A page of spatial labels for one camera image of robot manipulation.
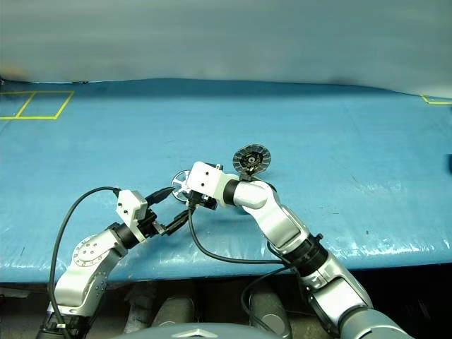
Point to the black motor rotor silver spokes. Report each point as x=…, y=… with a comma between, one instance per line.
x=181, y=193

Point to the blue plastic table cover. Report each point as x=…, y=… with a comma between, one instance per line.
x=123, y=148

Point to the dark grey rounded shape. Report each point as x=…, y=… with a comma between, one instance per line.
x=174, y=312
x=266, y=310

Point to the finned silver motor end cap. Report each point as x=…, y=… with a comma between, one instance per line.
x=251, y=159

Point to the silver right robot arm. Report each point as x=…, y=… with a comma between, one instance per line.
x=279, y=222

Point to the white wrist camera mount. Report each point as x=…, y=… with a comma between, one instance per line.
x=130, y=206
x=206, y=180

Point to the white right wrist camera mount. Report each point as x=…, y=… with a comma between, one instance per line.
x=206, y=180

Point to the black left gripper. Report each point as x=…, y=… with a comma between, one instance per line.
x=150, y=224

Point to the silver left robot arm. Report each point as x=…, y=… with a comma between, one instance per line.
x=88, y=261

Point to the grey robot torso with logo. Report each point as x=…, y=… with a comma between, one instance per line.
x=197, y=332

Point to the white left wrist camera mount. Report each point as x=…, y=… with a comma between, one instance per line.
x=130, y=206

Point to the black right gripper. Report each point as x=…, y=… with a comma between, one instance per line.
x=203, y=202

